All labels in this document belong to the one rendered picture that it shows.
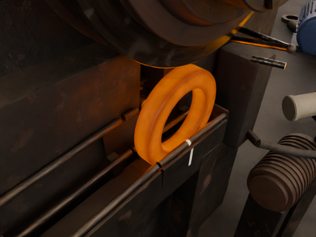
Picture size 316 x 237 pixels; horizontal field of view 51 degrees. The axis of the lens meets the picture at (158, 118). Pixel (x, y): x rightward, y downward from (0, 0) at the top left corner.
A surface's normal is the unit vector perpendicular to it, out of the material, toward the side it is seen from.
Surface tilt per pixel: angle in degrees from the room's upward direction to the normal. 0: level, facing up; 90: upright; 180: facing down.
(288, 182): 32
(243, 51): 0
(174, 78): 15
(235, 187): 0
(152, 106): 49
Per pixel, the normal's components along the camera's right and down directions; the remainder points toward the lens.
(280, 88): 0.06, -0.78
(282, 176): 0.23, -0.65
